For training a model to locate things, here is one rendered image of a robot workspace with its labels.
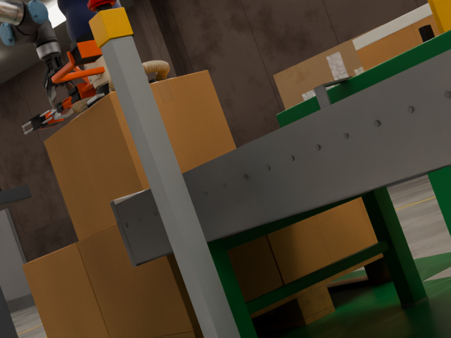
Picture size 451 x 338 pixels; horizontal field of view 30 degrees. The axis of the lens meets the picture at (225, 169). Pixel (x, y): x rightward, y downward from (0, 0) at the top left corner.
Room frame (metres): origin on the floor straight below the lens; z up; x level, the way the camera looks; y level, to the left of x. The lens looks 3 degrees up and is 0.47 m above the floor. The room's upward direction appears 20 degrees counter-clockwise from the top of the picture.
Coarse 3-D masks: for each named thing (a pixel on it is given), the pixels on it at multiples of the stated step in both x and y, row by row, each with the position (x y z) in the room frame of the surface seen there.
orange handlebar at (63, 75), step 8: (64, 72) 2.72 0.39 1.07; (72, 72) 2.85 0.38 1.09; (80, 72) 2.86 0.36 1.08; (88, 72) 2.88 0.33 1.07; (96, 72) 2.90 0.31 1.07; (56, 80) 2.79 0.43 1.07; (64, 80) 2.83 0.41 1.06; (88, 88) 3.11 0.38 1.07; (64, 104) 3.28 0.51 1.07; (72, 104) 3.26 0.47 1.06
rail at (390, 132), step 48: (384, 96) 1.58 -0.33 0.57; (432, 96) 1.49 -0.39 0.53; (288, 144) 1.83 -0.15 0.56; (336, 144) 1.71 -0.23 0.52; (384, 144) 1.61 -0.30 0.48; (432, 144) 1.52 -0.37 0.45; (144, 192) 2.36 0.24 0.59; (192, 192) 2.17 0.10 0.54; (240, 192) 2.01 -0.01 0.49; (288, 192) 1.87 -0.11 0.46; (336, 192) 1.75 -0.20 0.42; (144, 240) 2.43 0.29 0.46
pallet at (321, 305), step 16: (368, 272) 3.29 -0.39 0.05; (384, 272) 3.22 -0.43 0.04; (320, 288) 2.98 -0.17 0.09; (336, 288) 3.46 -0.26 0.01; (272, 304) 2.85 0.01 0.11; (288, 304) 2.96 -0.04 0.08; (304, 304) 2.92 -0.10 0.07; (320, 304) 2.96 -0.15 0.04; (256, 320) 3.30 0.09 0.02; (272, 320) 3.15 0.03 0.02; (288, 320) 2.98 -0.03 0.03; (304, 320) 2.91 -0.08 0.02; (160, 336) 2.84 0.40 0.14; (176, 336) 2.75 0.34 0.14; (192, 336) 2.67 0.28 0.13
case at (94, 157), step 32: (160, 96) 2.76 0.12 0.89; (192, 96) 2.83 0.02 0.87; (64, 128) 2.98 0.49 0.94; (96, 128) 2.79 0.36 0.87; (128, 128) 2.67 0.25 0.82; (192, 128) 2.80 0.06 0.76; (224, 128) 2.87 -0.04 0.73; (64, 160) 3.05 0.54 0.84; (96, 160) 2.85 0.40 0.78; (128, 160) 2.68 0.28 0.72; (192, 160) 2.78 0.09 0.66; (64, 192) 3.13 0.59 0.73; (96, 192) 2.92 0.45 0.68; (128, 192) 2.74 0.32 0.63; (96, 224) 2.99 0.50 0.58
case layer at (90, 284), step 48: (96, 240) 3.01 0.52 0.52; (288, 240) 2.94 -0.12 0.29; (336, 240) 3.06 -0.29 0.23; (48, 288) 3.47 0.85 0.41; (96, 288) 3.12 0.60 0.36; (144, 288) 2.83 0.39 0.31; (240, 288) 2.79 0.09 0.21; (48, 336) 3.61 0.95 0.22; (96, 336) 3.23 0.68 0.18; (144, 336) 2.93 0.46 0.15
